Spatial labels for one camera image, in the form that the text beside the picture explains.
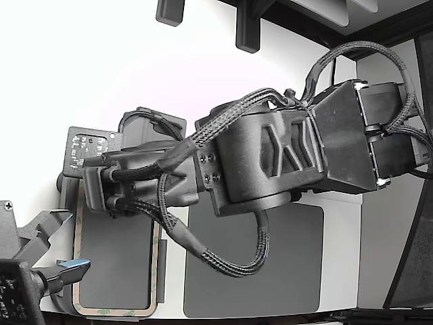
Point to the long black mount block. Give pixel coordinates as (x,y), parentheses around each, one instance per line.
(248,30)

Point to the short black mount block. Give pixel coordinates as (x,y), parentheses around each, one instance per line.
(169,11)

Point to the dark grey foam pad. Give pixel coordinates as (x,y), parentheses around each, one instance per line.
(253,298)

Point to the grey rounded frame holder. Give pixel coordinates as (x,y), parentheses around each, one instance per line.
(116,257)

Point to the black camera circuit board module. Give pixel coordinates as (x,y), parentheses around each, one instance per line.
(17,294)

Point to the black gripper bracket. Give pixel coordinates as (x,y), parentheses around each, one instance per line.
(8,223)

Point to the black enclosure frame post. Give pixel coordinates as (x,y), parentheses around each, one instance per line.
(402,257)

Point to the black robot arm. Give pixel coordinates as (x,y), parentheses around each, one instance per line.
(257,162)

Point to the black circuit board plate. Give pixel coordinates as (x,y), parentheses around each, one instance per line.
(78,149)

